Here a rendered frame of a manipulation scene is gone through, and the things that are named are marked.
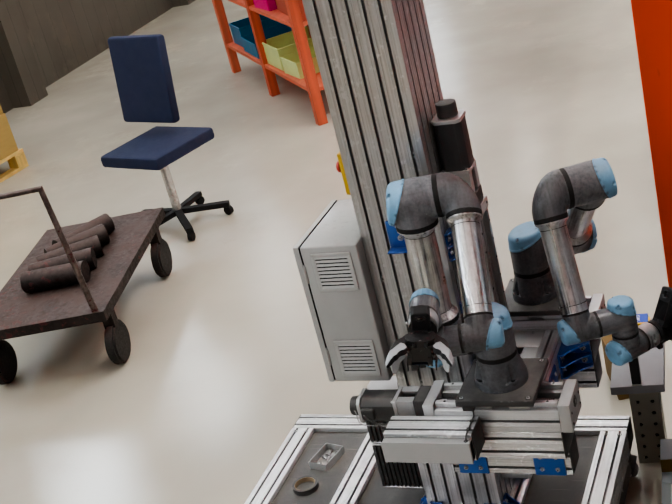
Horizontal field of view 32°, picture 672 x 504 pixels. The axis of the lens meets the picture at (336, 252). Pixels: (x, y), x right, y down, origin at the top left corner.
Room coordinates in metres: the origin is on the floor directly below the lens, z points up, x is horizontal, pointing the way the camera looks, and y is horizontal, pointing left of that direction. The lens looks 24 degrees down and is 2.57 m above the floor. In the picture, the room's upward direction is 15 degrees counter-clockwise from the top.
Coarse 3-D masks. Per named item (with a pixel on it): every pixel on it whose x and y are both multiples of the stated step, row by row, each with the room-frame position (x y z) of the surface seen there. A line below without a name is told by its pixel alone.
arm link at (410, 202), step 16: (432, 176) 2.83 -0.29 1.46; (400, 192) 2.81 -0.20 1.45; (416, 192) 2.80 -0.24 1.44; (432, 192) 2.79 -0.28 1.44; (400, 208) 2.80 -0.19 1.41; (416, 208) 2.79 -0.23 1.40; (432, 208) 2.78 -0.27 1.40; (400, 224) 2.82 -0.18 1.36; (416, 224) 2.79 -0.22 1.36; (432, 224) 2.80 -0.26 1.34; (416, 240) 2.81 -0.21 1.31; (432, 240) 2.82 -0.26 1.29; (416, 256) 2.82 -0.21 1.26; (432, 256) 2.81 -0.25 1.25; (416, 272) 2.82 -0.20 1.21; (432, 272) 2.81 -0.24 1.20; (416, 288) 2.84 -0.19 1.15; (432, 288) 2.81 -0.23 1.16; (448, 304) 2.82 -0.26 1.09; (448, 320) 2.80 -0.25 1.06
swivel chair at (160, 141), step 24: (120, 48) 7.18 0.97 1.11; (144, 48) 7.03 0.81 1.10; (120, 72) 7.20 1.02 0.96; (144, 72) 7.05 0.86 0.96; (168, 72) 6.95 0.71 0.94; (120, 96) 7.22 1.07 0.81; (144, 96) 7.06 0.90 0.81; (168, 96) 6.92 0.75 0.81; (144, 120) 7.08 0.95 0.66; (168, 120) 6.93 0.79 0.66; (144, 144) 6.86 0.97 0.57; (168, 144) 6.74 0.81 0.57; (192, 144) 6.73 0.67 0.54; (144, 168) 6.59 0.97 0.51; (168, 168) 6.86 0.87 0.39; (168, 192) 6.85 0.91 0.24; (168, 216) 6.81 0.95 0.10; (192, 240) 6.54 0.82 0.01
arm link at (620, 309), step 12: (612, 300) 2.84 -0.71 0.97; (624, 300) 2.82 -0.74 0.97; (600, 312) 2.82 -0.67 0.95; (612, 312) 2.81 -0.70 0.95; (624, 312) 2.79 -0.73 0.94; (636, 312) 2.81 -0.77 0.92; (612, 324) 2.79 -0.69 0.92; (624, 324) 2.79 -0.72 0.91; (636, 324) 2.81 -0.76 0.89; (612, 336) 2.83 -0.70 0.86; (624, 336) 2.79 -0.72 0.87
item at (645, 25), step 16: (640, 0) 3.17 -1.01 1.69; (656, 0) 3.16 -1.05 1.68; (640, 16) 3.17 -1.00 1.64; (656, 16) 3.16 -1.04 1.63; (640, 32) 3.18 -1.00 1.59; (656, 32) 3.16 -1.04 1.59; (640, 48) 3.18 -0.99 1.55; (656, 48) 3.16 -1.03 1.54; (640, 64) 3.18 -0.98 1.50; (656, 64) 3.16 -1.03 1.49; (656, 80) 3.17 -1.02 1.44; (656, 96) 3.17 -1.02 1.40; (656, 112) 3.17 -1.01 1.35; (656, 128) 3.17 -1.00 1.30; (656, 144) 3.17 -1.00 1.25; (656, 160) 3.18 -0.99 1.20; (656, 176) 3.18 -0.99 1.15; (656, 192) 3.18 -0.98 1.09
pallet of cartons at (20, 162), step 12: (0, 108) 9.05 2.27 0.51; (0, 120) 8.99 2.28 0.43; (0, 132) 8.96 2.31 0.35; (0, 144) 8.93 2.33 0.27; (12, 144) 9.02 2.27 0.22; (0, 156) 8.90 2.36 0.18; (12, 156) 8.97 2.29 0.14; (24, 156) 9.07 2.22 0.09; (12, 168) 9.04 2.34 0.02; (0, 180) 8.81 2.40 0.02
